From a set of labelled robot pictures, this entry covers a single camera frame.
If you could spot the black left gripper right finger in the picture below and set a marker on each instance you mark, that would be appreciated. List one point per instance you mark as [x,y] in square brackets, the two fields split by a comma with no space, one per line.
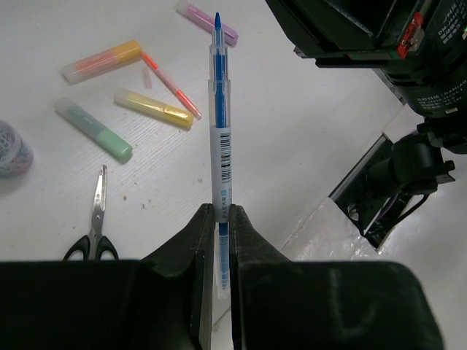
[246,245]

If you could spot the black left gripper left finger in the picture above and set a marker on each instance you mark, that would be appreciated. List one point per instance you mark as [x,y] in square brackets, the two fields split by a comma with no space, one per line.
[178,306]

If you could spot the blue pen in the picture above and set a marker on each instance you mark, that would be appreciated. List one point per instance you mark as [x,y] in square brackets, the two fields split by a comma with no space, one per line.
[219,91]

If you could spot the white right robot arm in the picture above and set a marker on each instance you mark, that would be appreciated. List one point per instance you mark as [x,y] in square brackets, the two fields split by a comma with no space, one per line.
[419,47]

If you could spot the yellow highlighter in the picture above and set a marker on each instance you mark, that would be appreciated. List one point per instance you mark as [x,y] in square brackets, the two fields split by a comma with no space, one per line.
[152,108]

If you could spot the green highlighter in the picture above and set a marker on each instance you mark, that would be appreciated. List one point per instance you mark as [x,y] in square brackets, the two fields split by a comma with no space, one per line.
[107,139]

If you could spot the clear pen cap by pens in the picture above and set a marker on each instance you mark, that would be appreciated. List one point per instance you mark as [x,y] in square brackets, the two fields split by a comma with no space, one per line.
[146,78]

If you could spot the orange highlighter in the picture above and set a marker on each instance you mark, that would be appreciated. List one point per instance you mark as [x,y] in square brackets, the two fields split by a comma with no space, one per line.
[101,62]

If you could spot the purple highlighter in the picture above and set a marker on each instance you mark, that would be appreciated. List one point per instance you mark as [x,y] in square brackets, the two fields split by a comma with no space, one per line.
[205,21]

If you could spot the black handled scissors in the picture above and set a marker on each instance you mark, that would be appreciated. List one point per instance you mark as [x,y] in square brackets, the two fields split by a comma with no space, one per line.
[94,244]

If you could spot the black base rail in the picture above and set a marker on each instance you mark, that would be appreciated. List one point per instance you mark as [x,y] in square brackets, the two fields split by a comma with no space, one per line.
[370,191]

